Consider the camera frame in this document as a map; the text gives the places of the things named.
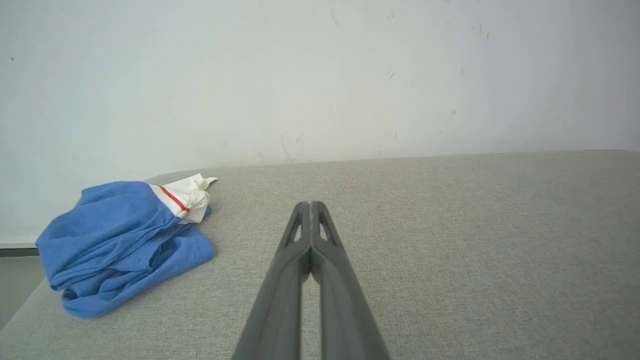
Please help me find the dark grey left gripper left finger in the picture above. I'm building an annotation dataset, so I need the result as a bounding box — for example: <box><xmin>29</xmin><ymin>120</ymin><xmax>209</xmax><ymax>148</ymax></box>
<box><xmin>232</xmin><ymin>201</ymin><xmax>312</xmax><ymax>360</ymax></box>

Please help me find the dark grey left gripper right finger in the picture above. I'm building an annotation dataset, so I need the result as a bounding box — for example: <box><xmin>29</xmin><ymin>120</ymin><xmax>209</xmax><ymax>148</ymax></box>
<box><xmin>311</xmin><ymin>201</ymin><xmax>392</xmax><ymax>360</ymax></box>

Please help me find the blue garment with white red trim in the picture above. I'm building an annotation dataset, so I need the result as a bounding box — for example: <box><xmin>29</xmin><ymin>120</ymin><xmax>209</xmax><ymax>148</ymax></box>
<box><xmin>36</xmin><ymin>173</ymin><xmax>219</xmax><ymax>319</ymax></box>

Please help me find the white and black wall baseboard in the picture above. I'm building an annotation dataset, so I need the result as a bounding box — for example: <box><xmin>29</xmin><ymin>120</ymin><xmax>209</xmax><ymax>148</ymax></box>
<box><xmin>0</xmin><ymin>243</ymin><xmax>40</xmax><ymax>258</ymax></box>

